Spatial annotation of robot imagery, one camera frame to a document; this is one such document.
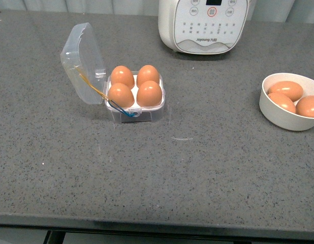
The white bowl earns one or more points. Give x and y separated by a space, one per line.
278 115

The white Joyoung blender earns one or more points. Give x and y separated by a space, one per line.
202 27

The yellow rubber band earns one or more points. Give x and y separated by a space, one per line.
90 85

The clear plastic egg box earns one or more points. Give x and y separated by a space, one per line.
81 50

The brown egg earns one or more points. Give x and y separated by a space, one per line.
305 106
147 73
291 89
120 94
149 94
122 74
282 101

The brown egg in bowl top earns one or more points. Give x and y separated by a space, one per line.
291 89

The white curtain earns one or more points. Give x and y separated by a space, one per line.
274 11

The blue rubber band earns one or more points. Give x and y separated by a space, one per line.
119 109

